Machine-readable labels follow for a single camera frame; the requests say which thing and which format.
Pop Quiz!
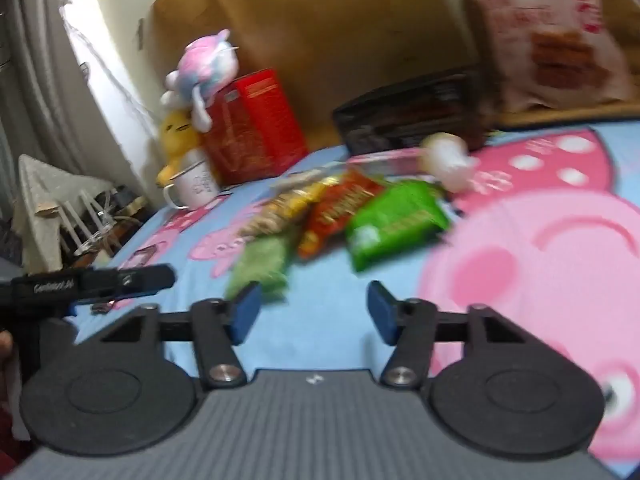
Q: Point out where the light green snack packet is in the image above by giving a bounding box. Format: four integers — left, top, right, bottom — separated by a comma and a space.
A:
224, 234, 291, 299

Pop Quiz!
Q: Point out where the red orange snack packet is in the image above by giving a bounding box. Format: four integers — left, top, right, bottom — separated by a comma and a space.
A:
297, 169, 387, 260

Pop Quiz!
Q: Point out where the yellow nut snack packet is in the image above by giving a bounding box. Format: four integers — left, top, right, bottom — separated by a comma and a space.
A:
238, 177, 340, 237

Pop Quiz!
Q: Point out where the pink UHA candy box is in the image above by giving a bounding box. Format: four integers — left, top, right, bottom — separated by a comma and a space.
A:
346, 148, 422, 177

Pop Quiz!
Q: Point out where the white round snack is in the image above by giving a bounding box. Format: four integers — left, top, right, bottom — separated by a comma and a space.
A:
420, 132, 474, 194

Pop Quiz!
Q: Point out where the person's left hand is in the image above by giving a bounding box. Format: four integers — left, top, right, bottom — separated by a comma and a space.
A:
0, 330, 13, 401

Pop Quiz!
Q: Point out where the white drying rack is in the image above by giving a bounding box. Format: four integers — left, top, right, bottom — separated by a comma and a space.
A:
56, 190, 122, 258

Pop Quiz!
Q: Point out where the white enamel mug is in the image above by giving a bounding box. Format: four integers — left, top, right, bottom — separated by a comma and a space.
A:
163, 159, 220, 210

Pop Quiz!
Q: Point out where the Peppa Pig blue bedsheet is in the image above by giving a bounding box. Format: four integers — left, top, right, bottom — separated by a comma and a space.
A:
63, 126, 639, 479

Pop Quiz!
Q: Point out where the grey curtain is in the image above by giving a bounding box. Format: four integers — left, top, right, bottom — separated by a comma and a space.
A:
1, 0, 137, 218

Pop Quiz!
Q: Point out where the yellow duck plush toy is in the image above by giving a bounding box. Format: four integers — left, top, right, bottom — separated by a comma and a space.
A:
156, 110, 205, 188

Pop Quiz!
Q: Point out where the red gift box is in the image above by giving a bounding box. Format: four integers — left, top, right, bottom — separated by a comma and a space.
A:
202, 70, 308, 186

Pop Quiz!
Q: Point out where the black sheep-print storage box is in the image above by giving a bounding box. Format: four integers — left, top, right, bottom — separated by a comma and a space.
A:
332, 68, 488, 156

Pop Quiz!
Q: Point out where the pink blue plush toy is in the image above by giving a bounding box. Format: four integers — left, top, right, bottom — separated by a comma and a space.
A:
160, 29, 239, 133

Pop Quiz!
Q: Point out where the wooden headboard panel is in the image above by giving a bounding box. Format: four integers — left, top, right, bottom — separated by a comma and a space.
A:
152, 0, 474, 151

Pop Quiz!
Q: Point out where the pink twisted-snack bag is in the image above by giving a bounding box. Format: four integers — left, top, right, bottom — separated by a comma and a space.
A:
473, 0, 634, 113

